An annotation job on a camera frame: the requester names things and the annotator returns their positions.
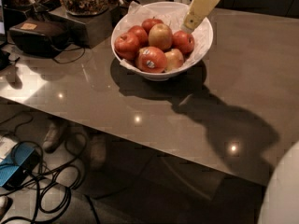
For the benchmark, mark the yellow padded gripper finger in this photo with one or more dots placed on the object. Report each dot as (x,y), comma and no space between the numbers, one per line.
(198,10)

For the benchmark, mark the yellow-red apple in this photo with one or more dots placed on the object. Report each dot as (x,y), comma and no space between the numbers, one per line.
(160,36)

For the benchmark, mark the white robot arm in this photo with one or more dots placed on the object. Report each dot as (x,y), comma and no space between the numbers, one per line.
(281,200)

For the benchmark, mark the white paper bowl liner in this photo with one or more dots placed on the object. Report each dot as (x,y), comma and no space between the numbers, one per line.
(140,14)

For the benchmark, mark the red apple right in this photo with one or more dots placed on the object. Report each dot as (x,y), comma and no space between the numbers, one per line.
(183,41)

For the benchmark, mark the yellowish apple front right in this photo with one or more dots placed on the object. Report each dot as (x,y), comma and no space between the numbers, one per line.
(175,59)

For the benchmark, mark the white ceramic bowl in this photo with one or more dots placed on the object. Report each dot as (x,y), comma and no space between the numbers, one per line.
(162,74)

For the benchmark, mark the red apple back left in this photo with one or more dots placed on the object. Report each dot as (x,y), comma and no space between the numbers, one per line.
(141,34)

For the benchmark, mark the red apple with sticker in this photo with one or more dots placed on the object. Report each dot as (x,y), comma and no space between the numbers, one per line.
(151,60)

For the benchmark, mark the dark grey box stand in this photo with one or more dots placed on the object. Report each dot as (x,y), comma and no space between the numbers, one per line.
(88,31)

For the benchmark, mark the black device with label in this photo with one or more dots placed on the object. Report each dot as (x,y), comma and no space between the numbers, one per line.
(40,38)

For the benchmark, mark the light shoe under table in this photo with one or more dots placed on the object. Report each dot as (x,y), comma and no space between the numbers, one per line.
(54,136)

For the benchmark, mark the blue box on floor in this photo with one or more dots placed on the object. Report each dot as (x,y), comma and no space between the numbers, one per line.
(16,164)

